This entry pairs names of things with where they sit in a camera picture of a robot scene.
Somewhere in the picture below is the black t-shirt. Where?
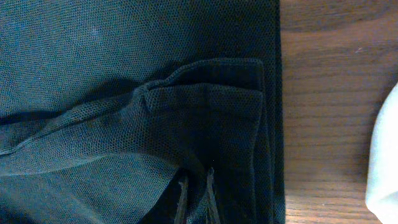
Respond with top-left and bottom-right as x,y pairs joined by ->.
1,0 -> 285,224

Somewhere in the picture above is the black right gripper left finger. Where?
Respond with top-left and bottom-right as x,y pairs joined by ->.
174,177 -> 188,224

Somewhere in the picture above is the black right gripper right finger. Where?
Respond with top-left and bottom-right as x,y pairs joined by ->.
206,167 -> 221,224

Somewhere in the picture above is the white t-shirt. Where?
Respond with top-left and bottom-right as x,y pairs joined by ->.
366,86 -> 397,224

